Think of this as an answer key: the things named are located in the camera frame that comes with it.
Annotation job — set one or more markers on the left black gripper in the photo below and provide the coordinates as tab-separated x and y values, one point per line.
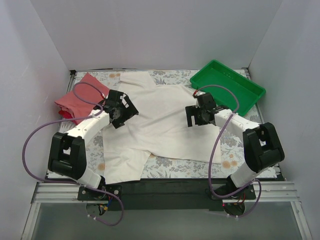
127	113

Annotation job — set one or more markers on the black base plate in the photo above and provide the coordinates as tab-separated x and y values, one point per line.
166	194

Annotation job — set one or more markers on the floral table mat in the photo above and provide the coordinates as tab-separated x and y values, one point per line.
231	146

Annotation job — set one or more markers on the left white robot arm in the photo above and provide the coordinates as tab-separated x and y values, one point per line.
67	155

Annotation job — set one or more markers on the folded red t shirt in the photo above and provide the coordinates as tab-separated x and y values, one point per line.
65	114

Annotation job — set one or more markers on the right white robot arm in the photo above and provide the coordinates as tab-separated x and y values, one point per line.
261	144

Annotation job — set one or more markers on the white t shirt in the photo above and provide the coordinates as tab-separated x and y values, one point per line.
160	128

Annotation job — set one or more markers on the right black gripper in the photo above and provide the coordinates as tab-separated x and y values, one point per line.
191	116

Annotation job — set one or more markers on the green plastic tray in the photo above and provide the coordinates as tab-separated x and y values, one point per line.
247	92

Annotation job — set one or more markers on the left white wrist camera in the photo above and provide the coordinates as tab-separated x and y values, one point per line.
104	97

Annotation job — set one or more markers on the folded pink t shirt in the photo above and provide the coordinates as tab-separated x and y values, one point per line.
90	90

